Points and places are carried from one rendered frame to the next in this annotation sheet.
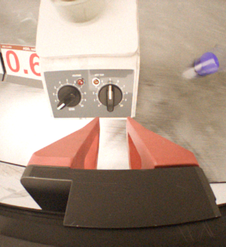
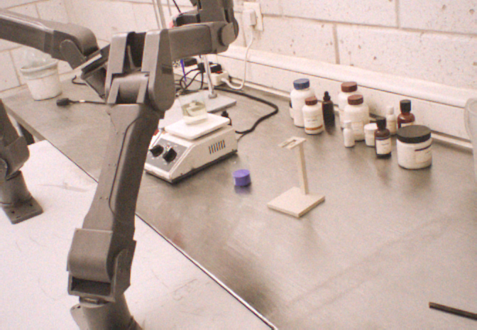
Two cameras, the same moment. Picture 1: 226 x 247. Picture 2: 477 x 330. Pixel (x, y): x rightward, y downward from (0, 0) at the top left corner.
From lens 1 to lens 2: 1.26 m
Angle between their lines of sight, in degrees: 71
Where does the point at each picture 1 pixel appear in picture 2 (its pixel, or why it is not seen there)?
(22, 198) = (62, 189)
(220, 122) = (216, 209)
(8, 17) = not seen: hidden behind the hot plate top
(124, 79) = (181, 150)
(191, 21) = (268, 165)
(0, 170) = (78, 175)
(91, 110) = (158, 162)
